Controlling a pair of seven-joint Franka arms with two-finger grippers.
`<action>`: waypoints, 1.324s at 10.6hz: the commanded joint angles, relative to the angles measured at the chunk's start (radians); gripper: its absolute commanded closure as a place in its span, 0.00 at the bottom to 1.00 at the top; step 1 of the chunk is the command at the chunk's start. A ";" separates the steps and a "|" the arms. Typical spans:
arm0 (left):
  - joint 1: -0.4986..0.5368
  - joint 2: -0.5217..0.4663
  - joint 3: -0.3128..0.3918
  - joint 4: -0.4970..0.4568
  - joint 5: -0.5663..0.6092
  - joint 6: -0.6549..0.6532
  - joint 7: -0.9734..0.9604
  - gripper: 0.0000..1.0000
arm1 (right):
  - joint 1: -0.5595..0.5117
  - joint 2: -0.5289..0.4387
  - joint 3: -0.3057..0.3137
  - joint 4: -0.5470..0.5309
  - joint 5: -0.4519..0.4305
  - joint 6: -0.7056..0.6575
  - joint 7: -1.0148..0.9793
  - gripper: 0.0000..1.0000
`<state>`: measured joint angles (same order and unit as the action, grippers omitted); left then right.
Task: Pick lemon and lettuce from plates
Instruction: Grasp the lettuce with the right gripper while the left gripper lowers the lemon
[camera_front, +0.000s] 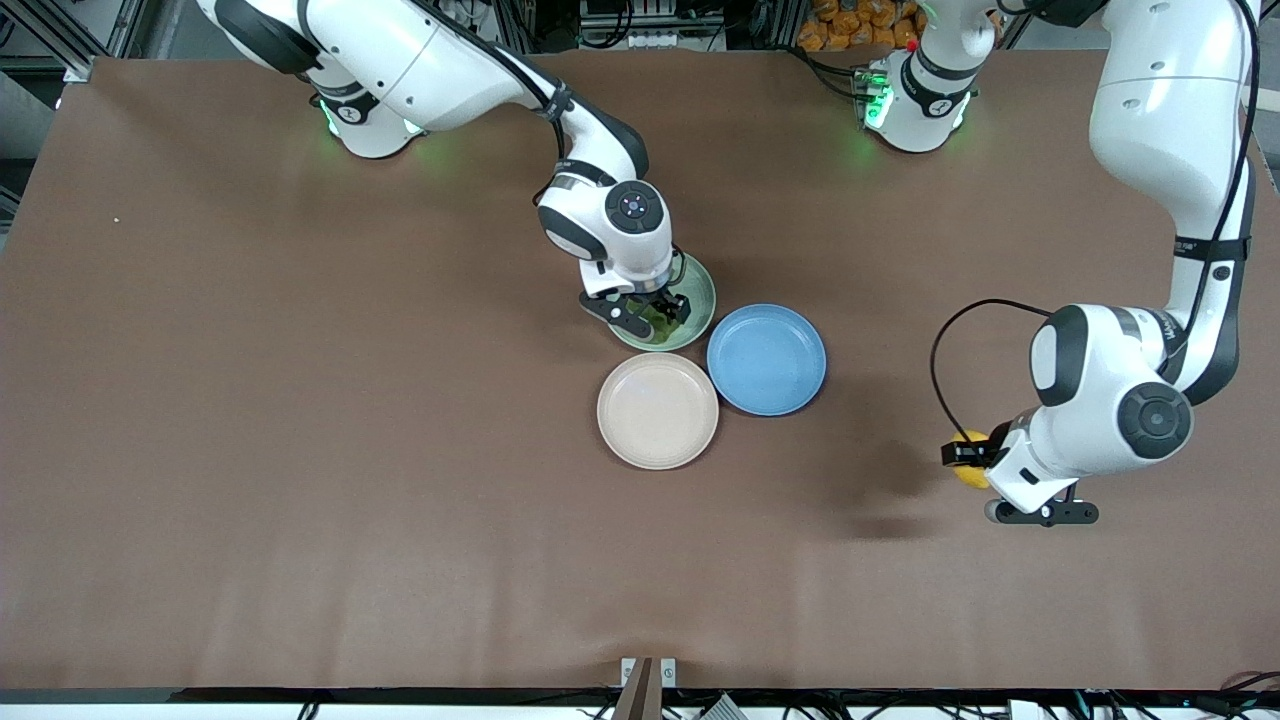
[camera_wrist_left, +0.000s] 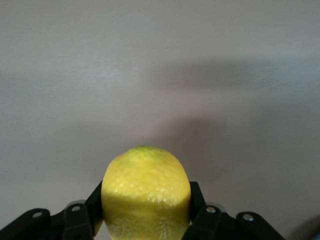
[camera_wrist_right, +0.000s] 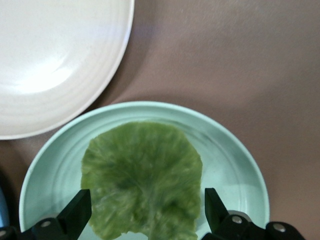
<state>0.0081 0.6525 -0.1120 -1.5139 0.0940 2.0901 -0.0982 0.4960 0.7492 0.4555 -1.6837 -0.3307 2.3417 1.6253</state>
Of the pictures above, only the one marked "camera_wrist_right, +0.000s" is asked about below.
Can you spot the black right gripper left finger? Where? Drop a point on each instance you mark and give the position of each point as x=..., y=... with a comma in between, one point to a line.
x=62, y=222

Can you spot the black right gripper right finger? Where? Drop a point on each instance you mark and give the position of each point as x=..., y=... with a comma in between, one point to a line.
x=225, y=222

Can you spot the green lettuce leaf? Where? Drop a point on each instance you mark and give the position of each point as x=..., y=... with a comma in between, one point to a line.
x=140, y=175

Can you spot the light green plate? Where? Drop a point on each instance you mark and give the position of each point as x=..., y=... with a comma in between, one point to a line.
x=225, y=162

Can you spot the beige plate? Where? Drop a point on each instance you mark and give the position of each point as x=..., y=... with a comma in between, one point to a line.
x=50, y=62

